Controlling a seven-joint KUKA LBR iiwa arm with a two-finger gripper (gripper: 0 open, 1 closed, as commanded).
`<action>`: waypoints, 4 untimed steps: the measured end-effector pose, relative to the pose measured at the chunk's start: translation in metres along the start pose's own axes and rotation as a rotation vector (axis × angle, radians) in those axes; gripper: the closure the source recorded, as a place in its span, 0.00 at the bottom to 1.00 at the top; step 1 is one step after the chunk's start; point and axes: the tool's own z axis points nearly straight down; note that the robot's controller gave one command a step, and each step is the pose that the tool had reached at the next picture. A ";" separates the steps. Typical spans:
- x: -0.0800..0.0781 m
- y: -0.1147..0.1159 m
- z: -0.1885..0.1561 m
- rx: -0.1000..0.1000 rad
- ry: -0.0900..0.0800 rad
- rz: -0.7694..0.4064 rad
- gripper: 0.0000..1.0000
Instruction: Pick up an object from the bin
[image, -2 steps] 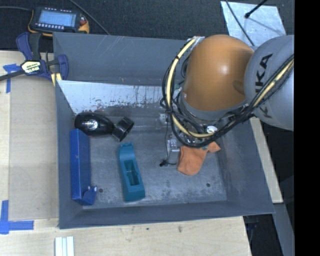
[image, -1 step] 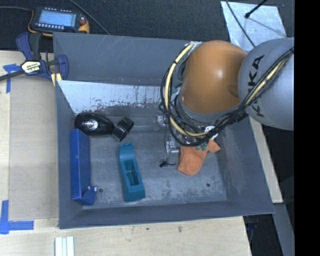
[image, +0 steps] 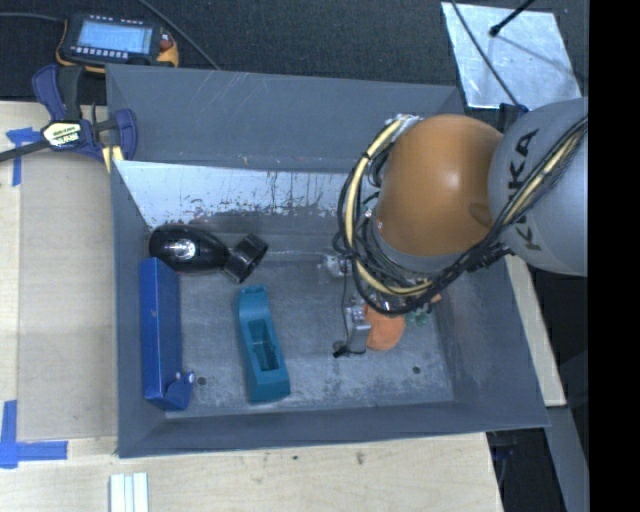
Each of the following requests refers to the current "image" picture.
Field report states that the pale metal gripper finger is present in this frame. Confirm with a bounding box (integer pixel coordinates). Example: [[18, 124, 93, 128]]
[[346, 305, 373, 353], [319, 252, 352, 278]]

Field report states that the orange rounded object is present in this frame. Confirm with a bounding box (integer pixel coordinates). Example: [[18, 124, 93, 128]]
[[366, 302, 407, 352]]

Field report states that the grey metal bin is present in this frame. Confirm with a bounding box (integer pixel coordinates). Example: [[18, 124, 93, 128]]
[[104, 63, 552, 459]]

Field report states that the teal block with recess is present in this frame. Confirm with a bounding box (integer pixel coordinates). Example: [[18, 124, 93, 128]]
[[234, 284, 293, 405]]

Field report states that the black glossy bottle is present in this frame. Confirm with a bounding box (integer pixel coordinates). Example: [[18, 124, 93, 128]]
[[147, 222, 270, 285]]

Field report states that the long blue box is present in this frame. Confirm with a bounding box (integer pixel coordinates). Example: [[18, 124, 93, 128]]
[[137, 256, 197, 413]]

